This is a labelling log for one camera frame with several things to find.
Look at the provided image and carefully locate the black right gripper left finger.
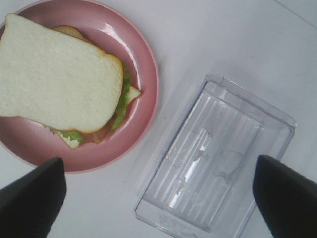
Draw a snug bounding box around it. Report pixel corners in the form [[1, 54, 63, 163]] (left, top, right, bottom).
[[0, 158, 66, 238]]

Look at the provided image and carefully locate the pink round plate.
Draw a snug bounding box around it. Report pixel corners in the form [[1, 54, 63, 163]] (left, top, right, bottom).
[[0, 0, 159, 173]]

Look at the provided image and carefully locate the bread slice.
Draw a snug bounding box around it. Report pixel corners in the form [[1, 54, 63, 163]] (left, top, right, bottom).
[[51, 25, 142, 150], [0, 13, 123, 133]]

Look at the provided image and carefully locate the bacon strip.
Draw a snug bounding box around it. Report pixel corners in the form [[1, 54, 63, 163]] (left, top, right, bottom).
[[80, 116, 116, 144]]

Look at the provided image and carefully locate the clear right plastic container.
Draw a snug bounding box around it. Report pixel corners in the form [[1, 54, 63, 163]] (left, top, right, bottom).
[[135, 73, 296, 238]]

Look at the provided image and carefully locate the green lettuce leaf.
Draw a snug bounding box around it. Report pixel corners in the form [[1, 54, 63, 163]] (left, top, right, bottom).
[[50, 63, 132, 143]]

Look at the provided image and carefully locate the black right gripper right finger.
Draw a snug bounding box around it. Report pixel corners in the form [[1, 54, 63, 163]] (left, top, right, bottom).
[[252, 155, 317, 238]]

